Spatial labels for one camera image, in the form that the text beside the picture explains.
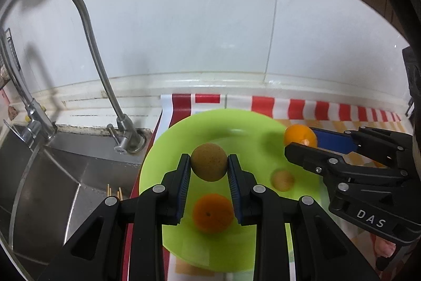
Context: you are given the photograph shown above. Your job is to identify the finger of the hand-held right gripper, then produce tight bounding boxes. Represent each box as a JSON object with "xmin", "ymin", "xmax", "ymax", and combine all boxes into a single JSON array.
[
  {"xmin": 284, "ymin": 142, "xmax": 412, "ymax": 183},
  {"xmin": 311, "ymin": 126, "xmax": 414, "ymax": 170}
]

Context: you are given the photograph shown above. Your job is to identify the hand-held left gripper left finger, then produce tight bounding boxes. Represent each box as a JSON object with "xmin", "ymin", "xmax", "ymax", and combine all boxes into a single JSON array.
[{"xmin": 39, "ymin": 153, "xmax": 192, "ymax": 281}]

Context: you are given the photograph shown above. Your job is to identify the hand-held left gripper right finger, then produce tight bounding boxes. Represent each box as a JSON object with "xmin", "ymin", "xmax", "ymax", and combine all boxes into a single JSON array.
[{"xmin": 228, "ymin": 154, "xmax": 382, "ymax": 281}]

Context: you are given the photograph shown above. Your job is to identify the small orange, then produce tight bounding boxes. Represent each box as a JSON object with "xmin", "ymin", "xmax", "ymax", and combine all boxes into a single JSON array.
[{"xmin": 284, "ymin": 124, "xmax": 318, "ymax": 150}]

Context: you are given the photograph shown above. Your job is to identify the brown round fruit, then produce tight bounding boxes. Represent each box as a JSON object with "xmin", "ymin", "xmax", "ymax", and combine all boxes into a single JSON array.
[
  {"xmin": 270, "ymin": 170, "xmax": 295, "ymax": 192},
  {"xmin": 191, "ymin": 143, "xmax": 228, "ymax": 182}
]

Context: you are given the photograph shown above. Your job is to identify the green plate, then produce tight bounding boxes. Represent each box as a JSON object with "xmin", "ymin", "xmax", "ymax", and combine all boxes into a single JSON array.
[{"xmin": 139, "ymin": 109, "xmax": 327, "ymax": 270}]

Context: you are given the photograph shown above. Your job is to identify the person's right hand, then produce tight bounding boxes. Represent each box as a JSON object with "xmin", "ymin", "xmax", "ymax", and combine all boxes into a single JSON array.
[{"xmin": 373, "ymin": 233, "xmax": 397, "ymax": 259}]

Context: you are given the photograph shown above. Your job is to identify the large orange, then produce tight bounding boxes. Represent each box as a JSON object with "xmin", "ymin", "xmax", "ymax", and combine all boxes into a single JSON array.
[{"xmin": 192, "ymin": 193, "xmax": 235, "ymax": 233}]

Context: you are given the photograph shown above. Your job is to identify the striped colourful tablecloth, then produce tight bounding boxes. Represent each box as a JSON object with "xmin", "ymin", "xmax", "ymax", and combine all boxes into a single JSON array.
[{"xmin": 122, "ymin": 93, "xmax": 412, "ymax": 281}]

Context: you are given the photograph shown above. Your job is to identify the slim gooseneck faucet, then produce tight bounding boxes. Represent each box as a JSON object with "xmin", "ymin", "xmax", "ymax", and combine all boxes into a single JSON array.
[{"xmin": 0, "ymin": 0, "xmax": 144, "ymax": 155}]

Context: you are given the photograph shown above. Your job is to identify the stainless steel sink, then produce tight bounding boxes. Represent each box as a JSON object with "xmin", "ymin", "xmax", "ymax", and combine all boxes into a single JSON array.
[{"xmin": 0, "ymin": 123, "xmax": 155, "ymax": 272}]

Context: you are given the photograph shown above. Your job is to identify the large steel faucet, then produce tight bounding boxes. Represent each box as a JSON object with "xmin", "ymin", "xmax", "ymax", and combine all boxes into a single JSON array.
[{"xmin": 0, "ymin": 27, "xmax": 57, "ymax": 141}]

